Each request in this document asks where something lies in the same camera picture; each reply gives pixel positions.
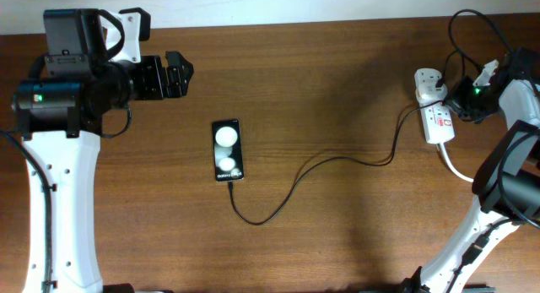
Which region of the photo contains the white charger plug adapter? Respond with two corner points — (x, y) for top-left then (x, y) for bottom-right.
(416, 83), (447, 105)

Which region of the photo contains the black charger cable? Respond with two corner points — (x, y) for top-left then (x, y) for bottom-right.
(227, 50), (467, 226)

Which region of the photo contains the white power strip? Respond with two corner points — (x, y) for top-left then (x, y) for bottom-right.
(414, 68), (455, 144)

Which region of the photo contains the black smartphone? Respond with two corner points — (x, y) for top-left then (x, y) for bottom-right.
(212, 119), (245, 182)

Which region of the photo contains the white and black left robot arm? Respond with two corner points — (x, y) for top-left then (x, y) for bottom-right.
(12, 8), (194, 292)

